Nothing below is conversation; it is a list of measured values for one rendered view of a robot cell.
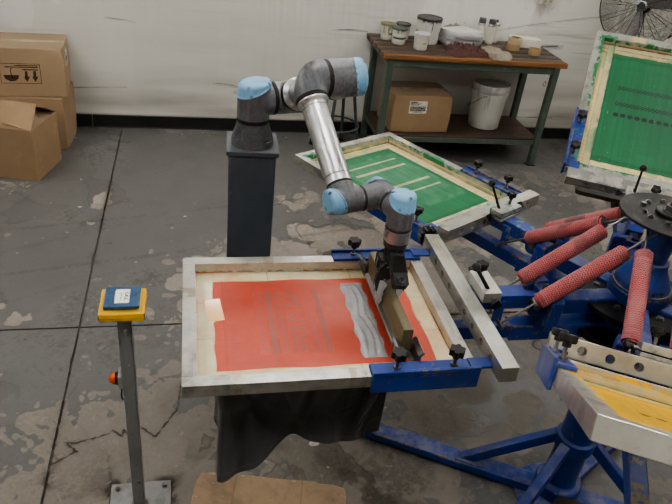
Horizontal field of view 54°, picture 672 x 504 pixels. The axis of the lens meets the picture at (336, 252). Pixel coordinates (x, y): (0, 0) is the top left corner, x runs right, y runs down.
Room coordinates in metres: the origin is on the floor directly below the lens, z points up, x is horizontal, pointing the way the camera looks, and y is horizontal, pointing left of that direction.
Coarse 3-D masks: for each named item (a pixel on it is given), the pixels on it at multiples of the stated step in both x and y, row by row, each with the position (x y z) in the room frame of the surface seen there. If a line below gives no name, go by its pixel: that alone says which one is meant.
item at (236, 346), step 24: (216, 336) 1.42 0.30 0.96; (240, 336) 1.43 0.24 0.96; (336, 336) 1.48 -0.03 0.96; (384, 336) 1.51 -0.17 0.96; (216, 360) 1.32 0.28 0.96; (240, 360) 1.33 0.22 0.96; (264, 360) 1.34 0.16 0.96; (288, 360) 1.35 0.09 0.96; (312, 360) 1.36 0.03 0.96; (336, 360) 1.38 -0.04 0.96; (360, 360) 1.39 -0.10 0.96; (384, 360) 1.40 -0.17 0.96; (408, 360) 1.41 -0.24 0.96
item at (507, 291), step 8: (472, 288) 1.69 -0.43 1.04; (504, 288) 1.71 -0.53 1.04; (512, 288) 1.71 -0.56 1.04; (520, 288) 1.72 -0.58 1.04; (504, 296) 1.66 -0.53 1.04; (512, 296) 1.67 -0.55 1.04; (520, 296) 1.68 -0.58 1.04; (528, 296) 1.68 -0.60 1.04; (488, 304) 1.65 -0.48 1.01; (512, 304) 1.67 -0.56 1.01; (520, 304) 1.68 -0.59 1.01
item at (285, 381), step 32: (288, 256) 1.82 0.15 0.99; (320, 256) 1.84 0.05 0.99; (192, 288) 1.58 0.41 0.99; (192, 320) 1.43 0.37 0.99; (448, 320) 1.57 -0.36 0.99; (192, 352) 1.30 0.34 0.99; (192, 384) 1.18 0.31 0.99; (224, 384) 1.20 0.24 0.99; (256, 384) 1.22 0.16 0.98; (288, 384) 1.24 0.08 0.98; (320, 384) 1.26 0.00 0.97; (352, 384) 1.28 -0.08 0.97
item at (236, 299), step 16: (224, 288) 1.65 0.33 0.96; (240, 288) 1.66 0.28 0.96; (256, 288) 1.67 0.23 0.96; (272, 288) 1.68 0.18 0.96; (288, 288) 1.69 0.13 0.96; (304, 288) 1.70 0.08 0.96; (320, 288) 1.71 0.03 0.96; (336, 288) 1.72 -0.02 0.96; (368, 288) 1.74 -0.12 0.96; (224, 304) 1.56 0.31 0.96; (240, 304) 1.57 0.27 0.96; (336, 304) 1.63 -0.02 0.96; (368, 304) 1.65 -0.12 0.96; (224, 320) 1.49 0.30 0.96; (240, 320) 1.50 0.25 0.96
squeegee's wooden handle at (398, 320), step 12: (372, 252) 1.79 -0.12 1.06; (372, 264) 1.75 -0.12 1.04; (372, 276) 1.73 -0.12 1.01; (384, 300) 1.59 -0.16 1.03; (396, 300) 1.54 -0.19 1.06; (396, 312) 1.48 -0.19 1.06; (396, 324) 1.46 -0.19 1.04; (408, 324) 1.43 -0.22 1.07; (396, 336) 1.44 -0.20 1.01; (408, 336) 1.41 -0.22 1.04; (408, 348) 1.41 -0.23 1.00
